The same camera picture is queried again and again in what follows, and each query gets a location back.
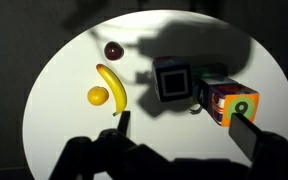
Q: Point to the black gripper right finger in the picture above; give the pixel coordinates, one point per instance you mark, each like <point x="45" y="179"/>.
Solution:
<point x="245" y="136"/>

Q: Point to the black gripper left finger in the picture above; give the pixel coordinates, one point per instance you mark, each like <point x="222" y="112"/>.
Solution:
<point x="124" y="121"/>

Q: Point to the yellow round toy fruit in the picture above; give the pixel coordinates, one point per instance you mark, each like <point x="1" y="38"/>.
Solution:
<point x="97" y="96"/>

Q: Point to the black letter cube block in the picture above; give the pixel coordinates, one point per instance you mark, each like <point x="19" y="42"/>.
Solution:
<point x="202" y="93"/>

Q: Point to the yellow toy banana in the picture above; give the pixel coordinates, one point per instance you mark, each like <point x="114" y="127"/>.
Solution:
<point x="114" y="88"/>

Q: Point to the blue cube with square print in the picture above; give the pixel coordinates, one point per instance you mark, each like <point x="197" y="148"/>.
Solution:
<point x="174" y="81"/>

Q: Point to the dark red toy apple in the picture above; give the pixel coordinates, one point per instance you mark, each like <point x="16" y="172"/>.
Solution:
<point x="113" y="50"/>

